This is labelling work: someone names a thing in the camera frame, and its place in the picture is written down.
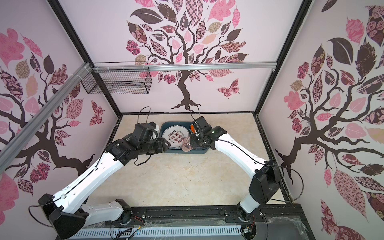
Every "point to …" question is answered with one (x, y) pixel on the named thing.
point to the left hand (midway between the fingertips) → (167, 147)
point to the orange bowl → (192, 129)
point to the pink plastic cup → (186, 144)
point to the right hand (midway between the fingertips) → (193, 140)
